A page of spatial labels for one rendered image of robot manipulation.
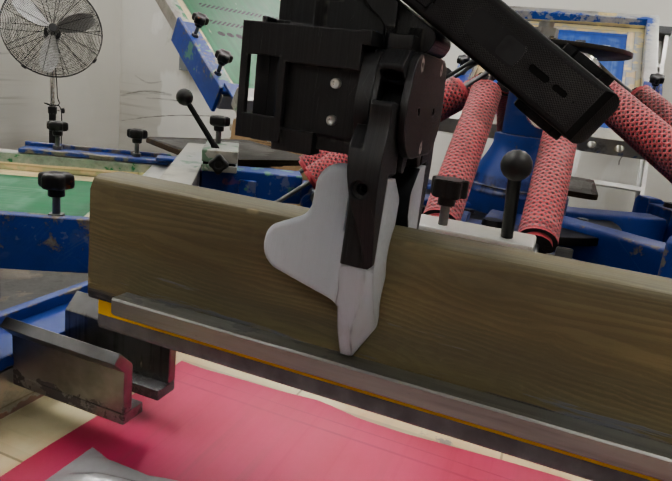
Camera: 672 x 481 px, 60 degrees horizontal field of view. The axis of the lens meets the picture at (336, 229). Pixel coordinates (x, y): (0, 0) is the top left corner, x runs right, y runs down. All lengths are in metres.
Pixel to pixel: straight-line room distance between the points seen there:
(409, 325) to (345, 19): 0.15
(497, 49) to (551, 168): 0.58
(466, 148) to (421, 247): 0.59
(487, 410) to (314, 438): 0.20
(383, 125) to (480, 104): 0.69
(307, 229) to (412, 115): 0.07
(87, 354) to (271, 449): 0.14
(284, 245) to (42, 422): 0.26
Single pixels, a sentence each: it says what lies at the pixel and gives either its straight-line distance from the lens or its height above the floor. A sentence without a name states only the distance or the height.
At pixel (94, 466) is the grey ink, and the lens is 0.43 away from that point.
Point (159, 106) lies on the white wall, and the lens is 5.62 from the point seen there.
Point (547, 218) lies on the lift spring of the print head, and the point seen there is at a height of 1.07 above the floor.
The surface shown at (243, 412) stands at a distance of 0.48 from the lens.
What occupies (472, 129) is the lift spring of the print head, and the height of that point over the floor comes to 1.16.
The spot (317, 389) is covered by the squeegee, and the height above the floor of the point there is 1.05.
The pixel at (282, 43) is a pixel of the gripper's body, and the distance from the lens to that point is 0.27.
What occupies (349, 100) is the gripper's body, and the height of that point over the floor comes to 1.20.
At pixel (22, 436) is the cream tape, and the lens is 0.47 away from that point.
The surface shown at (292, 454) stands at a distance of 0.44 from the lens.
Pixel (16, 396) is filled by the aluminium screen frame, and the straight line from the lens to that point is 0.49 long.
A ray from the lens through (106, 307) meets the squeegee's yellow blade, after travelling 0.39.
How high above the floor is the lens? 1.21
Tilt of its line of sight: 14 degrees down
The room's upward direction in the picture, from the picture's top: 7 degrees clockwise
